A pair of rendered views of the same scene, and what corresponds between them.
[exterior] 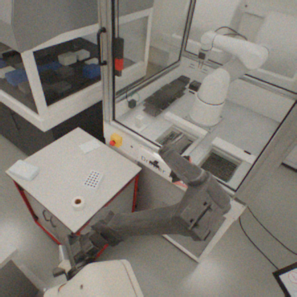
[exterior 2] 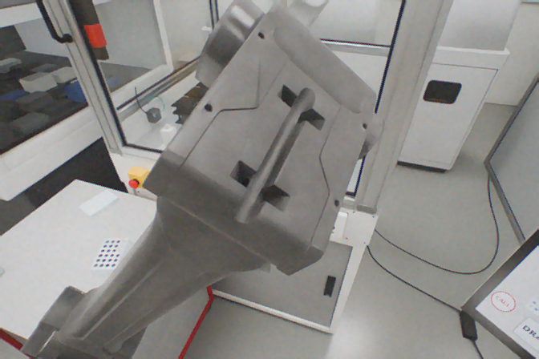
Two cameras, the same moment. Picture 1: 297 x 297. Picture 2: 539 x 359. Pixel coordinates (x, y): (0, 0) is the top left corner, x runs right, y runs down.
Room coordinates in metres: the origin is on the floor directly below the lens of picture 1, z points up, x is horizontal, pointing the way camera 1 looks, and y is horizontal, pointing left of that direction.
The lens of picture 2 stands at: (0.14, -0.10, 1.62)
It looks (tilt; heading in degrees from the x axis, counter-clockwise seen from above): 41 degrees down; 349
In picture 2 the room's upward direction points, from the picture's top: straight up
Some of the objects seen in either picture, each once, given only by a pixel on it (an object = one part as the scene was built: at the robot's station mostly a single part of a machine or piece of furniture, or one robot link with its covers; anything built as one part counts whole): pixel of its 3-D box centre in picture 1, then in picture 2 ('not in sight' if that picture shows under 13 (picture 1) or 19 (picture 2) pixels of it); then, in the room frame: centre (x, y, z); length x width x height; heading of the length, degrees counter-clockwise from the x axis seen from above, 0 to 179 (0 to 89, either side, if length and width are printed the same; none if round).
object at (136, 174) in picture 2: (116, 140); (139, 178); (1.12, 0.22, 0.88); 0.07 x 0.05 x 0.07; 59
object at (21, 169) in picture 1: (24, 170); not in sight; (0.83, 0.73, 0.78); 0.15 x 0.10 x 0.04; 74
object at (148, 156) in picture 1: (157, 164); not in sight; (0.96, -0.07, 0.87); 0.29 x 0.02 x 0.11; 59
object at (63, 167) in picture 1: (82, 201); (115, 300); (0.91, 0.44, 0.38); 0.62 x 0.58 x 0.76; 59
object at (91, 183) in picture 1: (93, 180); (111, 256); (0.83, 0.30, 0.78); 0.12 x 0.08 x 0.04; 169
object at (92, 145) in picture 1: (89, 146); (99, 203); (1.12, 0.41, 0.77); 0.13 x 0.09 x 0.02; 135
